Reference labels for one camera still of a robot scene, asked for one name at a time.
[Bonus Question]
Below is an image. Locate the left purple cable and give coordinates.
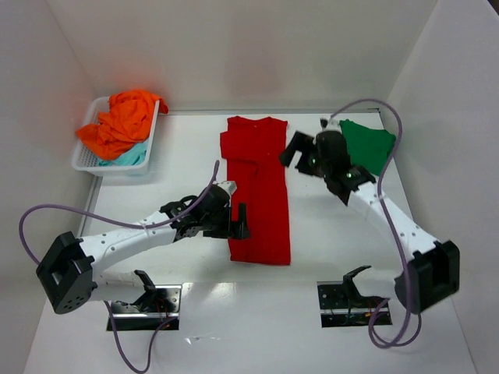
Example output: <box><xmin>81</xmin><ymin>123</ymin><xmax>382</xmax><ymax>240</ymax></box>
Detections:
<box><xmin>18</xmin><ymin>159</ymin><xmax>221</xmax><ymax>373</ymax></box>

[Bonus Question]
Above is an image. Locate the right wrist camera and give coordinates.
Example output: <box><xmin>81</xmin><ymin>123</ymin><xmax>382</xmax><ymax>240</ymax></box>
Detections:
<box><xmin>320</xmin><ymin>118</ymin><xmax>342</xmax><ymax>133</ymax></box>

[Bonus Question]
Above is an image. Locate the red t shirt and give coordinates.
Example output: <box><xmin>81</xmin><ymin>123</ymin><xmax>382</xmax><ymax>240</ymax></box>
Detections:
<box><xmin>220</xmin><ymin>116</ymin><xmax>291</xmax><ymax>266</ymax></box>

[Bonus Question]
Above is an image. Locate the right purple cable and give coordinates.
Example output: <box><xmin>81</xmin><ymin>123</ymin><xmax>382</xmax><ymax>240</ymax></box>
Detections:
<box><xmin>329</xmin><ymin>97</ymin><xmax>423</xmax><ymax>348</ymax></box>

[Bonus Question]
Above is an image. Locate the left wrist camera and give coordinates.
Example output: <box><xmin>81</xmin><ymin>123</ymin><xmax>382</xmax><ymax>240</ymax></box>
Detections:
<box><xmin>217</xmin><ymin>181</ymin><xmax>237</xmax><ymax>196</ymax></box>

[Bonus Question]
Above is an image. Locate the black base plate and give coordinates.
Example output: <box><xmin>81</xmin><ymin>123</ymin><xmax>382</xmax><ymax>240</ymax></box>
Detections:
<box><xmin>111</xmin><ymin>284</ymin><xmax>182</xmax><ymax>331</ymax></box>
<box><xmin>317</xmin><ymin>281</ymin><xmax>384</xmax><ymax>328</ymax></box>

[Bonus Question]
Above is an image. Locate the orange t shirt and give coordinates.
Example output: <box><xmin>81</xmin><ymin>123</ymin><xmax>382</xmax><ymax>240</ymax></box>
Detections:
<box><xmin>76</xmin><ymin>90</ymin><xmax>168</xmax><ymax>161</ymax></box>

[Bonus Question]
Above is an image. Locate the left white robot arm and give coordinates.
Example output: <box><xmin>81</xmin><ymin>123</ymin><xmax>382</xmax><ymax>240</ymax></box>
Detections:
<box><xmin>36</xmin><ymin>181</ymin><xmax>250</xmax><ymax>315</ymax></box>

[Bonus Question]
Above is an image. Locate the teal t shirt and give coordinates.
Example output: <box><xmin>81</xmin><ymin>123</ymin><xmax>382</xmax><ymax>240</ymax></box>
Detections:
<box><xmin>97</xmin><ymin>140</ymin><xmax>148</xmax><ymax>167</ymax></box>

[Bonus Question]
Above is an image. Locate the folded green t shirt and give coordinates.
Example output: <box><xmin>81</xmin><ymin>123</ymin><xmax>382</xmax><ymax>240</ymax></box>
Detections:
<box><xmin>339</xmin><ymin>119</ymin><xmax>396</xmax><ymax>176</ymax></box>

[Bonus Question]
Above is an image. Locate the white plastic basket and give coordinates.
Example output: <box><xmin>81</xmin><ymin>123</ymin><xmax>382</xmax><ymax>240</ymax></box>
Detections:
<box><xmin>71</xmin><ymin>97</ymin><xmax>160</xmax><ymax>177</ymax></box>

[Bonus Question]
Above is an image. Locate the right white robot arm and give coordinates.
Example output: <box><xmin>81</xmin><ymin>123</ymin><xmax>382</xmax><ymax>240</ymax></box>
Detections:
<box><xmin>279</xmin><ymin>130</ymin><xmax>460</xmax><ymax>315</ymax></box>

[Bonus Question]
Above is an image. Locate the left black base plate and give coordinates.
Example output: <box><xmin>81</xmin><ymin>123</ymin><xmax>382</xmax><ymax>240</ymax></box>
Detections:
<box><xmin>111</xmin><ymin>284</ymin><xmax>182</xmax><ymax>331</ymax></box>

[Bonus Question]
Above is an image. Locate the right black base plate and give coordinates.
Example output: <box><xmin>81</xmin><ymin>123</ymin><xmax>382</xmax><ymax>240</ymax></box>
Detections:
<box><xmin>317</xmin><ymin>281</ymin><xmax>384</xmax><ymax>328</ymax></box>

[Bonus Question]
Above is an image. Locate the purple cable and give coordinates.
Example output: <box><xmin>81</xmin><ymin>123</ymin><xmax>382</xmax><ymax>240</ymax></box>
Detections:
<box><xmin>18</xmin><ymin>159</ymin><xmax>221</xmax><ymax>373</ymax></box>
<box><xmin>329</xmin><ymin>97</ymin><xmax>423</xmax><ymax>348</ymax></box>

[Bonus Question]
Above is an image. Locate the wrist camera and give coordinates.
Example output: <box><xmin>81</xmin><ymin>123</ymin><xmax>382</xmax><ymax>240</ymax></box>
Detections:
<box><xmin>320</xmin><ymin>118</ymin><xmax>342</xmax><ymax>133</ymax></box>
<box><xmin>217</xmin><ymin>181</ymin><xmax>237</xmax><ymax>196</ymax></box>

